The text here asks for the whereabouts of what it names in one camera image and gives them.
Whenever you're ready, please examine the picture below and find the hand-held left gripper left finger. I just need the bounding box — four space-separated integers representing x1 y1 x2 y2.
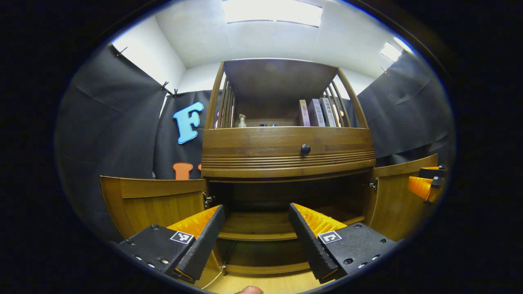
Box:
116 205 225 283

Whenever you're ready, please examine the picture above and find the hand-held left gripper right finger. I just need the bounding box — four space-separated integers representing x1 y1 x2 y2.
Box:
288 203 398 284

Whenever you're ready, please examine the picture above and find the wooden shoe cabinet door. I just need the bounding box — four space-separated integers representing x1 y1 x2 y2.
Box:
100 176 224 289
364 154 440 242

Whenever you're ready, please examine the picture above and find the wooden double-door shoe cabinet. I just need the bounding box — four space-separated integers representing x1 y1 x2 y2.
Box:
100 58 440 288

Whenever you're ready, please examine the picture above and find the wooden cabinet shelf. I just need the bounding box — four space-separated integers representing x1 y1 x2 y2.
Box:
218 210 366 241

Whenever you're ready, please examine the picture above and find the wooden cabinet drawer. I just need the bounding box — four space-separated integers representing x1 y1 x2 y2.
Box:
201 127 376 179

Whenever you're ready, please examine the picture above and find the pink book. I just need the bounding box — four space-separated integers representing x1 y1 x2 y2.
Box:
298 100 311 127

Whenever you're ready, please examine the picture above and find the large ceiling light panel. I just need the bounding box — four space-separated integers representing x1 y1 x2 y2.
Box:
222 0 323 27

